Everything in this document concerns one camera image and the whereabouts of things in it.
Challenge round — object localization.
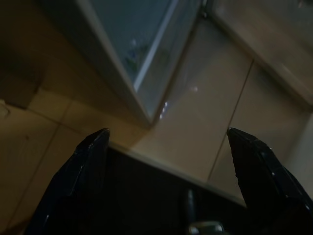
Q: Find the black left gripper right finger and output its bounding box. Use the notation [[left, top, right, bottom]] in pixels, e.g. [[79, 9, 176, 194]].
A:
[[226, 126, 313, 235]]

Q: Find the black foam floor mat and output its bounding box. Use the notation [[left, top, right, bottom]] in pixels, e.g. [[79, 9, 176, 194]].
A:
[[107, 143, 248, 235]]

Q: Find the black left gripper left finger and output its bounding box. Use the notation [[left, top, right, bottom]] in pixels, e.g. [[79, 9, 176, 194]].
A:
[[25, 127, 111, 235]]

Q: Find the stainless steel fridge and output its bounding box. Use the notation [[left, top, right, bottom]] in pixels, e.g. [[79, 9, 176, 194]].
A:
[[40, 0, 208, 128]]

